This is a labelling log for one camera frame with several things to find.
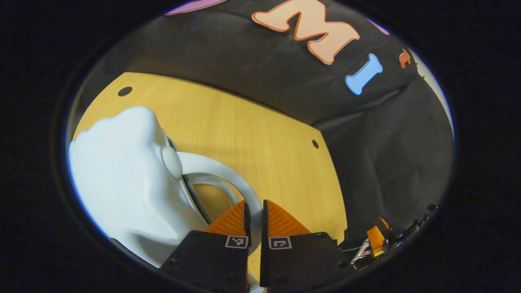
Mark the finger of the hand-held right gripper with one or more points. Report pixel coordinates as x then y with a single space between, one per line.
376 240

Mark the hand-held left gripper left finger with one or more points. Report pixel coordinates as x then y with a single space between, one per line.
247 221

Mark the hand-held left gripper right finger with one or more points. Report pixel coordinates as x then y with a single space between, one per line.
265 224

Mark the white suitcase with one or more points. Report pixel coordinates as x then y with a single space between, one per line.
122 171

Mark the black backdrop cloth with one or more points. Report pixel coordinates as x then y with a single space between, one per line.
252 73

